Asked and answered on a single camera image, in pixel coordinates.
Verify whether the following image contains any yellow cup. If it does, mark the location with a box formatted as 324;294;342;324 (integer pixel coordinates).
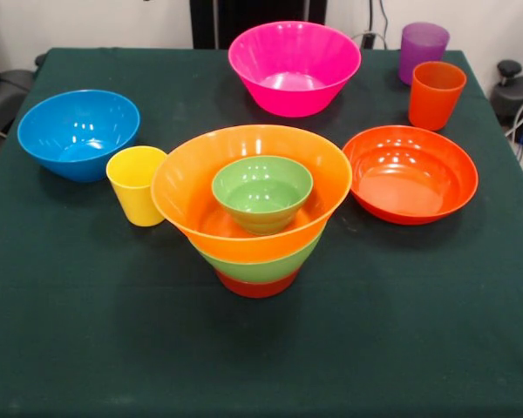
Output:
105;145;170;228

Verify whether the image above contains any dark green tablecloth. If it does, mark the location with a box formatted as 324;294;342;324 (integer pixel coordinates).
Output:
0;46;523;418

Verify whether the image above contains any small orange bowl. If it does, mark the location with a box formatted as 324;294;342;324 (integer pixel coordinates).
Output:
214;267;301;300

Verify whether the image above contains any dark grey chair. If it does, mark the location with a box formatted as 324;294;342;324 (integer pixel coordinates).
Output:
0;68;37;136

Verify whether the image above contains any small green ribbed bowl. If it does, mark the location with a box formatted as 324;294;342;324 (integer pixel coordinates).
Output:
211;155;315;237

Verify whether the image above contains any purple cup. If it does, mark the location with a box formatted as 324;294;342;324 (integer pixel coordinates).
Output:
397;23;452;85

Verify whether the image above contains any large yellow-orange bowl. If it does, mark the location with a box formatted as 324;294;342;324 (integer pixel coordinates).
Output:
150;125;353;265

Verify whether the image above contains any wide shallow orange bowl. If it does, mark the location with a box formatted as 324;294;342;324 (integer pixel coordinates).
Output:
342;125;479;226

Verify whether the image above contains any black rounded base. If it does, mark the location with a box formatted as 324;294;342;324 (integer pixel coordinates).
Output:
490;73;523;145

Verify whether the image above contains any blue bowl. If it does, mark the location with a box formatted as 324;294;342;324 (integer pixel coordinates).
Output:
17;90;141;184

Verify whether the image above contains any orange cup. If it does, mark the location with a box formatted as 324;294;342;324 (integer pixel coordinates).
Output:
408;61;468;132

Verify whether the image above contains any black hanging cable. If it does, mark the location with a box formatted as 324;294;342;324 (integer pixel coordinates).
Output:
377;0;391;50

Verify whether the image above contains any black clamp knob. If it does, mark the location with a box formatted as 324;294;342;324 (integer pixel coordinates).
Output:
496;59;523;88

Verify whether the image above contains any large green bowl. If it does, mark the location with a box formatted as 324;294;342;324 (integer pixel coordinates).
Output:
194;219;330;285

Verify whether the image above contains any large pink bowl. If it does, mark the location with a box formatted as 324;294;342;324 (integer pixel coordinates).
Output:
228;20;363;118

